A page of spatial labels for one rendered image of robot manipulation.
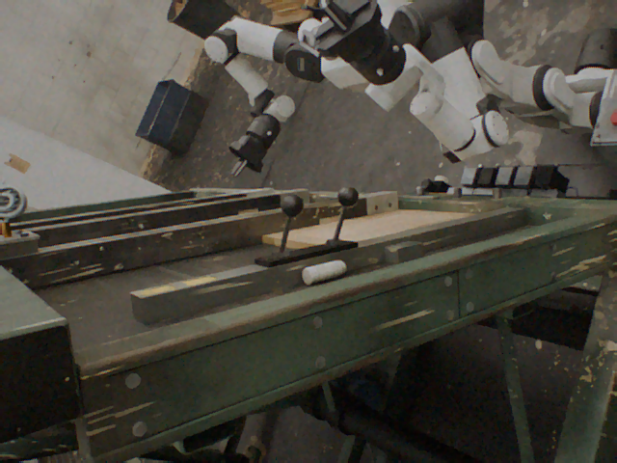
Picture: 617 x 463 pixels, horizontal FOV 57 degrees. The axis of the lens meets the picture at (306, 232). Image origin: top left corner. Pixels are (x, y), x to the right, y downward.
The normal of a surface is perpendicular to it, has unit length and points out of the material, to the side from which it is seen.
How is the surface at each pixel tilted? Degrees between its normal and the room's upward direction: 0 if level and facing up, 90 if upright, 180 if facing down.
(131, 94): 90
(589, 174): 0
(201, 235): 90
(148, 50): 90
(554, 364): 0
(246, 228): 90
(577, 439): 0
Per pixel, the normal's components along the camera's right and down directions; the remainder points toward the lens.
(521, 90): 0.59, 0.07
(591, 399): -0.74, -0.36
